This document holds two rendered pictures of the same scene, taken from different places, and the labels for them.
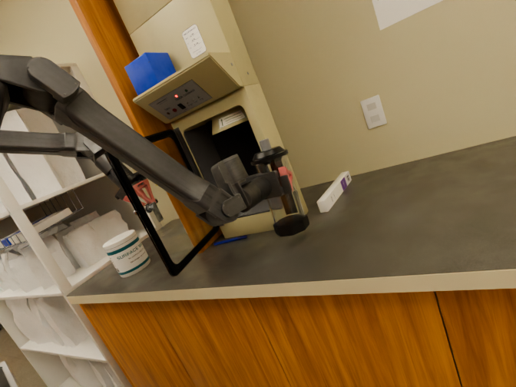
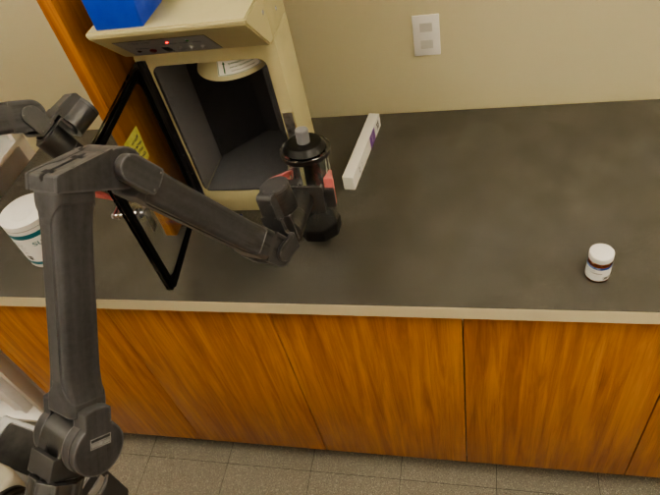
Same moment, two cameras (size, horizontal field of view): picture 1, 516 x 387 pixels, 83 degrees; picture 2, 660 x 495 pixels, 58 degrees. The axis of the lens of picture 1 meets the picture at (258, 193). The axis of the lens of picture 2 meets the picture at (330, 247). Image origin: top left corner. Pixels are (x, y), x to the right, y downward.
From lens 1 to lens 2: 0.68 m
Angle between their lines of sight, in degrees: 34
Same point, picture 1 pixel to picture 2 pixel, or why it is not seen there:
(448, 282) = (476, 313)
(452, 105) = (523, 50)
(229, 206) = (286, 249)
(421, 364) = (436, 361)
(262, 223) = not seen: hidden behind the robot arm
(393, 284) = (431, 312)
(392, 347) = (414, 350)
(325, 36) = not seen: outside the picture
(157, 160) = (222, 221)
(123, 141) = (192, 211)
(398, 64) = not seen: outside the picture
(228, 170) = (279, 203)
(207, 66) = (236, 29)
